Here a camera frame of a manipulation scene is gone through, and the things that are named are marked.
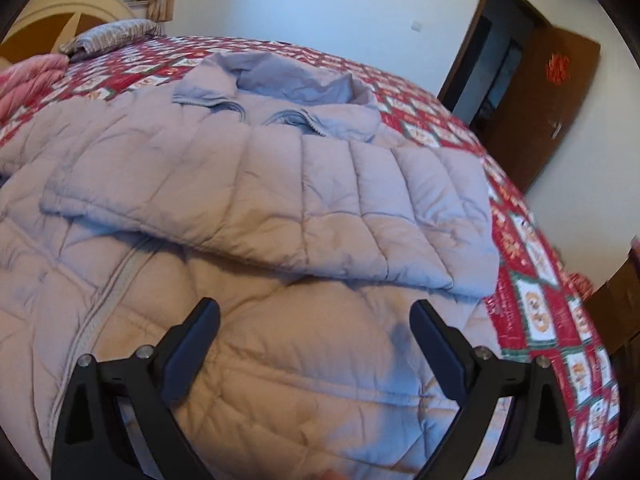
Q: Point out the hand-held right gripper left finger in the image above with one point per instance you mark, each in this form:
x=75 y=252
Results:
x=192 y=347

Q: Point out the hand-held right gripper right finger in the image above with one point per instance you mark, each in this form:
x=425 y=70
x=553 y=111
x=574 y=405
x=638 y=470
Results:
x=437 y=350

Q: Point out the light purple padded jacket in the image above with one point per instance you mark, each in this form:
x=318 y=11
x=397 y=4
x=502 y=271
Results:
x=250 y=185

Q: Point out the red printed bedspread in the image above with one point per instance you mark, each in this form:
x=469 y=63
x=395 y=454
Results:
x=530 y=305

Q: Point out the brown wooden door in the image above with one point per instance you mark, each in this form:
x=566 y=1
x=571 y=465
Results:
x=535 y=110

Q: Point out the red paper door decoration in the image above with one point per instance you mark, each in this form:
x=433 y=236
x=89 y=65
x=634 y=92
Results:
x=557 y=67

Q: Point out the pink quilt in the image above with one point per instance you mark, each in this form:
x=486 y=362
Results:
x=25 y=85

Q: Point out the striped grey pillow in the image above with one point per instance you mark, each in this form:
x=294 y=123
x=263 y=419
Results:
x=110 y=35

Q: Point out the beige wooden headboard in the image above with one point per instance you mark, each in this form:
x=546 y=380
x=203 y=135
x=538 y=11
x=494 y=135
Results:
x=50 y=15

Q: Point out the dark wooden door frame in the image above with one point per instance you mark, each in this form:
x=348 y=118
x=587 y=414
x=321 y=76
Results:
x=467 y=35

